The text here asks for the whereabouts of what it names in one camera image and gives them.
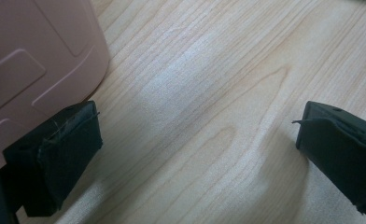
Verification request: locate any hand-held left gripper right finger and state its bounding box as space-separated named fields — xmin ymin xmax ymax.
xmin=291 ymin=100 xmax=366 ymax=218

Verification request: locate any pink plastic bin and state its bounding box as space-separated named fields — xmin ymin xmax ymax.
xmin=0 ymin=0 xmax=111 ymax=171

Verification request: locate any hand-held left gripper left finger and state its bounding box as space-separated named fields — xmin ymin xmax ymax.
xmin=2 ymin=100 xmax=104 ymax=217

